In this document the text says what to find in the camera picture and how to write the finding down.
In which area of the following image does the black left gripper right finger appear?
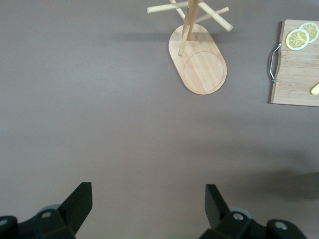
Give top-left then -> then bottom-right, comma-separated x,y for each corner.
200,184 -> 307,239

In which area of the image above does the wooden mug tree rack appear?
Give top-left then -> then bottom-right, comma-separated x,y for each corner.
147,0 -> 234,96

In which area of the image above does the wooden cutting board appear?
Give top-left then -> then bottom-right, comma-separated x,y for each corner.
268,19 -> 319,107

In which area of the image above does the lemon slice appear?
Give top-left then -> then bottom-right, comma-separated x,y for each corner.
298,21 -> 319,43
286,28 -> 311,52

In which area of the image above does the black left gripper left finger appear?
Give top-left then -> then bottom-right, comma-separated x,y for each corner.
0,182 -> 93,239

